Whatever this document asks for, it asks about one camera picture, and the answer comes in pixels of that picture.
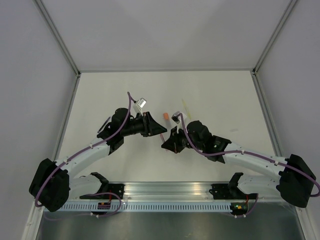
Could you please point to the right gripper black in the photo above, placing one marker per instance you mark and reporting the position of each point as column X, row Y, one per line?
column 172, row 143

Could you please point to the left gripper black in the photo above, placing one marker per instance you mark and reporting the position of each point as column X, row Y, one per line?
column 151, row 127

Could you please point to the orange highlighter pen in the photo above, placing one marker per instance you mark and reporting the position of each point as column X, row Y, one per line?
column 167, row 120

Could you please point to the red pink pen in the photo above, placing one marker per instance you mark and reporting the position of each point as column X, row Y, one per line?
column 163, row 140

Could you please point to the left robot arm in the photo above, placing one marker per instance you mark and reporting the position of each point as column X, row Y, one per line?
column 56, row 182

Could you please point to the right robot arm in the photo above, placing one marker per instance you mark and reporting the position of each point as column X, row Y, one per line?
column 289, row 178

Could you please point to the yellow pen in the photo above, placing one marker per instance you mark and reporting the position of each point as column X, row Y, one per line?
column 186, row 108

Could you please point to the purple ink refill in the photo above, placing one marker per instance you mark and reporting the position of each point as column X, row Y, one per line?
column 103, row 125

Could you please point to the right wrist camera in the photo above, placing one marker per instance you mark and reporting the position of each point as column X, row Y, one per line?
column 177, row 118

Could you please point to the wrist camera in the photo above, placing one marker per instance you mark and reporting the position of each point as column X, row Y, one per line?
column 177, row 118
column 138, row 106

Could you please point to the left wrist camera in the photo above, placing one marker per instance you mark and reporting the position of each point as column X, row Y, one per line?
column 138, row 106

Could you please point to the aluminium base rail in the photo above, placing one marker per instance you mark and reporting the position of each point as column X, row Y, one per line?
column 199, row 191

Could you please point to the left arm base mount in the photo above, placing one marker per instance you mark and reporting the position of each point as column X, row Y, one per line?
column 117, row 189

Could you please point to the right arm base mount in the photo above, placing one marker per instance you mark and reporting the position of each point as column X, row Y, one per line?
column 224, row 191

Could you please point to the slotted cable duct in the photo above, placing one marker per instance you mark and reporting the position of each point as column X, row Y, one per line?
column 168, row 207

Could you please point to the left frame post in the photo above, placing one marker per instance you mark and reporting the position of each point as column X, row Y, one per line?
column 57, row 36

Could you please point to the frame post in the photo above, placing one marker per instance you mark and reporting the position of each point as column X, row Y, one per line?
column 57, row 36
column 275, row 34

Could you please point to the right frame post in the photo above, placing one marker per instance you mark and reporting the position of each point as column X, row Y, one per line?
column 275, row 34

